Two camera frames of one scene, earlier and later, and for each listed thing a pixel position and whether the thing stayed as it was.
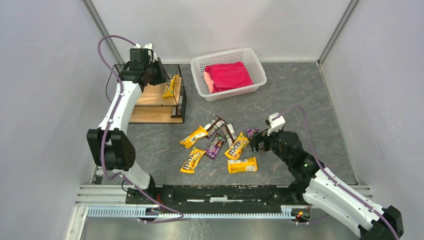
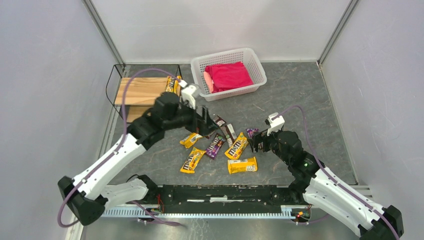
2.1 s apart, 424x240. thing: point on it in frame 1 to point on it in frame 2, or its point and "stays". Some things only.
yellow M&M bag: [190, 164] stays
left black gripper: [162, 76] to [203, 117]
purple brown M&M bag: [250, 131] stays
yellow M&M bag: [235, 149] stays
